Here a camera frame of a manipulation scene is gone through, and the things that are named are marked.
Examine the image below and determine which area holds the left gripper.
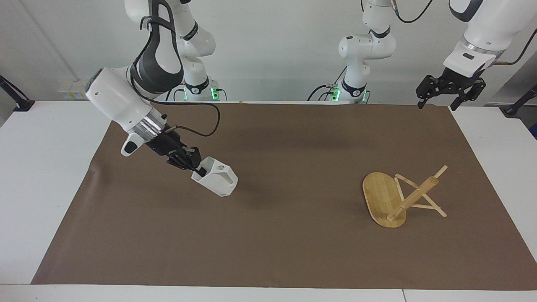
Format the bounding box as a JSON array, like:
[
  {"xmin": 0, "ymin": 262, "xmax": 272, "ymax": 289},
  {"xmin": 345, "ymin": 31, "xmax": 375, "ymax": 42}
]
[{"xmin": 416, "ymin": 66, "xmax": 487, "ymax": 112}]

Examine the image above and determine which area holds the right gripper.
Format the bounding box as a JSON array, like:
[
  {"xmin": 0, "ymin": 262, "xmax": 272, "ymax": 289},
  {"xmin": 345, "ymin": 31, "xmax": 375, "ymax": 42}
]
[{"xmin": 148, "ymin": 128, "xmax": 207, "ymax": 177}]

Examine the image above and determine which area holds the black cable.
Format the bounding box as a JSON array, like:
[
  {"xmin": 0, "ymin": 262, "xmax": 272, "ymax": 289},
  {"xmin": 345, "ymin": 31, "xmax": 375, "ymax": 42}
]
[
  {"xmin": 138, "ymin": 93, "xmax": 221, "ymax": 138},
  {"xmin": 391, "ymin": 0, "xmax": 433, "ymax": 24},
  {"xmin": 307, "ymin": 66, "xmax": 349, "ymax": 102},
  {"xmin": 495, "ymin": 30, "xmax": 537, "ymax": 66}
]

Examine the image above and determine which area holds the white wall socket strip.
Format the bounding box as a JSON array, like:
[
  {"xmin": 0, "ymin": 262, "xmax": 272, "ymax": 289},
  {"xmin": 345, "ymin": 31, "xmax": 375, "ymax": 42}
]
[{"xmin": 58, "ymin": 81, "xmax": 89, "ymax": 100}]

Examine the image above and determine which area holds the white angular cup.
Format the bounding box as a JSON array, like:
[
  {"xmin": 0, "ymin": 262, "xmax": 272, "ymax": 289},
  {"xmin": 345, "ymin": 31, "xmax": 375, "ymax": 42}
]
[{"xmin": 191, "ymin": 156, "xmax": 239, "ymax": 198}]

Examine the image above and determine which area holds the wooden cup rack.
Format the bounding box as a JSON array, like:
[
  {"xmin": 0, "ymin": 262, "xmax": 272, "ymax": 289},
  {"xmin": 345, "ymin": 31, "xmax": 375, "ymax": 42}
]
[{"xmin": 362, "ymin": 165, "xmax": 448, "ymax": 229}]

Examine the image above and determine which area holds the black stand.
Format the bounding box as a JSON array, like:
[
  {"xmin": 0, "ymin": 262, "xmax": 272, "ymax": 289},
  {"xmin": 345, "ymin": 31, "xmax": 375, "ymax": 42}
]
[
  {"xmin": 0, "ymin": 75, "xmax": 36, "ymax": 112},
  {"xmin": 503, "ymin": 84, "xmax": 537, "ymax": 118}
]

